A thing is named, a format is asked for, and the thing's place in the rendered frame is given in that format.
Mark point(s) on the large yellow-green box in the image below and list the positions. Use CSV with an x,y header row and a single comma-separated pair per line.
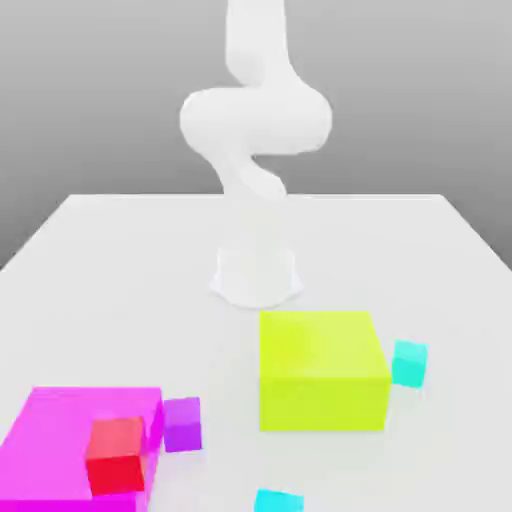
x,y
320,372

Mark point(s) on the small red cube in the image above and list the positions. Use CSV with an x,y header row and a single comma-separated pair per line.
x,y
116,456

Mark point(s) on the small purple cube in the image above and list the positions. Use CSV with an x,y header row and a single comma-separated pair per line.
x,y
182,426

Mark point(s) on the small cyan cube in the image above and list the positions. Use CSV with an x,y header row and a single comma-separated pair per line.
x,y
409,364
278,502

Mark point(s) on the large magenta box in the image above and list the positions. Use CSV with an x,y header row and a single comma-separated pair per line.
x,y
48,444

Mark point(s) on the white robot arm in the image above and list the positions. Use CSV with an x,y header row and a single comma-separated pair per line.
x,y
256,120

